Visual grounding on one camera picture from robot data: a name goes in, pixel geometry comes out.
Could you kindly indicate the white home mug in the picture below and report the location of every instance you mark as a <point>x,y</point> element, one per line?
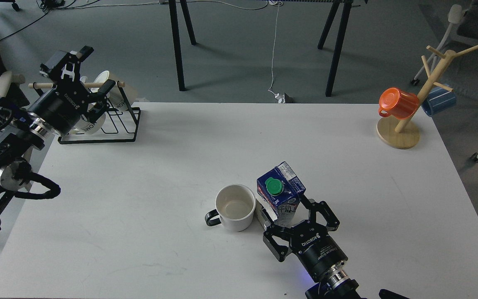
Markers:
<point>114,96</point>
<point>86,127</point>

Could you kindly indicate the orange cup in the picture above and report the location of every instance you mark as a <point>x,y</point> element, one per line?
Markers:
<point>397,103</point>

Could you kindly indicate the black wire mug rack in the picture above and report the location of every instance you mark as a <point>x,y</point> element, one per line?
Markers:
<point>119,126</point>

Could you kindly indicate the black table legs left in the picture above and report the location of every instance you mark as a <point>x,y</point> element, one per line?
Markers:
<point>175,32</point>

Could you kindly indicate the wooden mug tree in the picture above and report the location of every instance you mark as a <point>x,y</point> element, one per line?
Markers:
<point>404,134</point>

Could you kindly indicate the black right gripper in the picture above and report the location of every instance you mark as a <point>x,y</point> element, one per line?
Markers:
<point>315,247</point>

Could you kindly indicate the white HOME mug rear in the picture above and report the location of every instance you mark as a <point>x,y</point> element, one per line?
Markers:
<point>114,96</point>

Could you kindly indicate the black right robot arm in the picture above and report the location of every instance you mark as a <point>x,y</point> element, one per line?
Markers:
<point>339,286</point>

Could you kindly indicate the grey chair right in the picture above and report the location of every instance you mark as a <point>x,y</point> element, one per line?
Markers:
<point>462,34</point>

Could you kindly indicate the white mug black handle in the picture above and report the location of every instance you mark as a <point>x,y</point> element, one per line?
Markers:
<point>234,208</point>

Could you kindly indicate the blue white milk carton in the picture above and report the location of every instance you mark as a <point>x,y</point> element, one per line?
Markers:
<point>281,189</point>

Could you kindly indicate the white HOME mug front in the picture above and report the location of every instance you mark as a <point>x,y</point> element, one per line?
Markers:
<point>86,127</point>

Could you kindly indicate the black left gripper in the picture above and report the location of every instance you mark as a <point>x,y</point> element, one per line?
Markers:
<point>61,105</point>

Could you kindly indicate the blue cup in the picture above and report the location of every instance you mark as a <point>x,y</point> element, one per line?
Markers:
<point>438,100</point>

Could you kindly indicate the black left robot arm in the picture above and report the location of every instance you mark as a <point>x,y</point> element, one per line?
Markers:
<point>16,176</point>

